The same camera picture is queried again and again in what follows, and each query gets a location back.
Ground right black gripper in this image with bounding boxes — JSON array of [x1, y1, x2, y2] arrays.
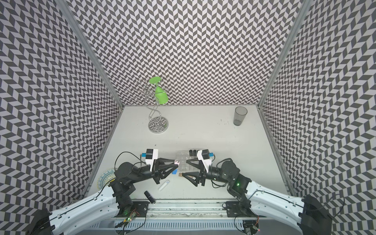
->
[[182, 158, 232, 189]]

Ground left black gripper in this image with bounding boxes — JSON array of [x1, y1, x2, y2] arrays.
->
[[130, 157, 178, 185]]

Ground clear acrylic lipstick organizer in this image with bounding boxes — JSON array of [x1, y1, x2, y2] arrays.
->
[[176, 150, 198, 173]]

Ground pink blue gradient lipstick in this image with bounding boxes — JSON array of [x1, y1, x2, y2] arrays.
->
[[172, 160, 180, 175]]

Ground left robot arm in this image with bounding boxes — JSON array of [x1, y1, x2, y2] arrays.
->
[[25, 158, 179, 235]]

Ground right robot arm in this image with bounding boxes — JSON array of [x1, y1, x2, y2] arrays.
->
[[182, 158, 334, 235]]

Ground clear white lip tube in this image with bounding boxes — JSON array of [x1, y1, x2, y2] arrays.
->
[[158, 180, 170, 192]]

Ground yellow patterned plate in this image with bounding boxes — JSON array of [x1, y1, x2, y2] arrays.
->
[[97, 168, 116, 190]]

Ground grey transparent tumbler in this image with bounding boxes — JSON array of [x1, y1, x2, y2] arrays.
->
[[233, 106, 248, 126]]

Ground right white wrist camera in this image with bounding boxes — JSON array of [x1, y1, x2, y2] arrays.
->
[[197, 149, 213, 173]]

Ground aluminium front rail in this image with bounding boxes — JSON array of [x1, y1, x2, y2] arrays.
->
[[63, 198, 312, 221]]

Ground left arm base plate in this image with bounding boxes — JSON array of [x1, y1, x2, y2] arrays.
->
[[114, 201, 150, 218]]

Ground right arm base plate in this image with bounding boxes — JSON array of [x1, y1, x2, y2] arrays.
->
[[222, 201, 258, 218]]

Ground chrome wire stand green leaves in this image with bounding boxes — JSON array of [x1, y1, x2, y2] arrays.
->
[[125, 76, 169, 134]]

